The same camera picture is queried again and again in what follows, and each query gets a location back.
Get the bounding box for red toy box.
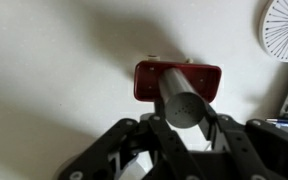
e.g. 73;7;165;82
134;60;222;102

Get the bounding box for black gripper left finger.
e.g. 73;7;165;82
56;118;198;180

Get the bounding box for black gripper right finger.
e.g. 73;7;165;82
198;107;288;180

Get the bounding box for small metal shaker container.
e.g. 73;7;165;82
158;68;206;129

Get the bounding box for blue pen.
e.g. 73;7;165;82
265;118;288;124

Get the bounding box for round white coaster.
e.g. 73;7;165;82
259;0;288;62

